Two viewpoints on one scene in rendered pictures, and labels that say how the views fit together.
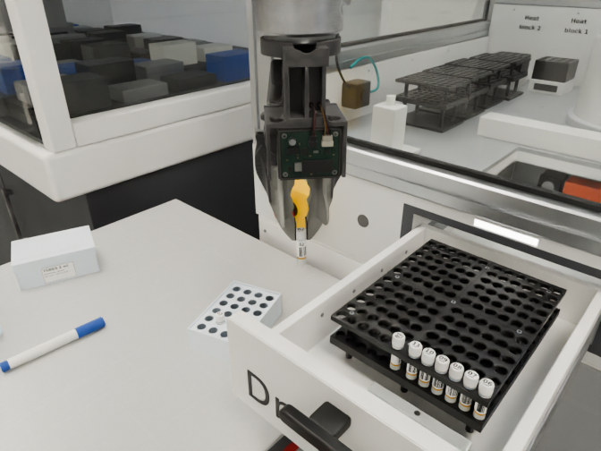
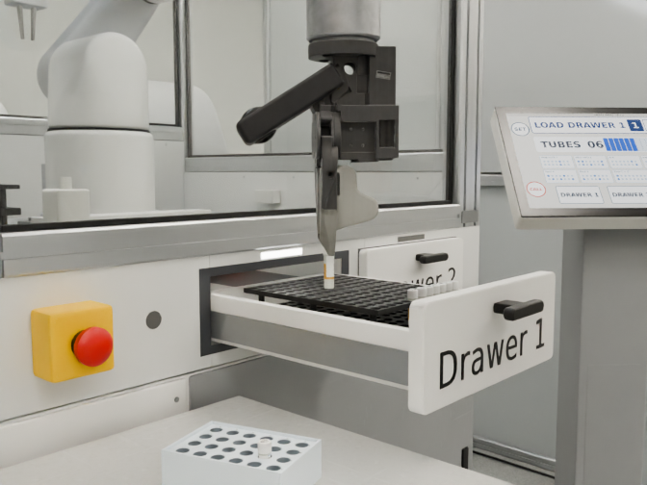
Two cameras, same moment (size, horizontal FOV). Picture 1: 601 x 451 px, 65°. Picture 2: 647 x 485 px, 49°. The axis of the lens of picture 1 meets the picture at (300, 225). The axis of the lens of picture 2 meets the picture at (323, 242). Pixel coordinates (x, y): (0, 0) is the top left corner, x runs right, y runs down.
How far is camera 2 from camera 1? 0.88 m
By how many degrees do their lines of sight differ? 87
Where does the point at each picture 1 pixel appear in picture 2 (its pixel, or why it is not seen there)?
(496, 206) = (271, 233)
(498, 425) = not seen: hidden behind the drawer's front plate
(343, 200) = (123, 306)
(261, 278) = (111, 472)
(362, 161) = (147, 237)
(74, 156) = not seen: outside the picture
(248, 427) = (417, 469)
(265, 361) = (454, 319)
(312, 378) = (485, 293)
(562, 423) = (342, 402)
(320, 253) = (90, 418)
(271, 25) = (374, 28)
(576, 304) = not seen: hidden behind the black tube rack
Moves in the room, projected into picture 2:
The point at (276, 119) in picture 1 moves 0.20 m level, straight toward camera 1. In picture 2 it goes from (379, 107) to (577, 108)
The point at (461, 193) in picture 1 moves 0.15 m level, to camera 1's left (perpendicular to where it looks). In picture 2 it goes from (245, 233) to (230, 245)
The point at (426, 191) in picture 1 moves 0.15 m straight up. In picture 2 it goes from (220, 244) to (219, 126)
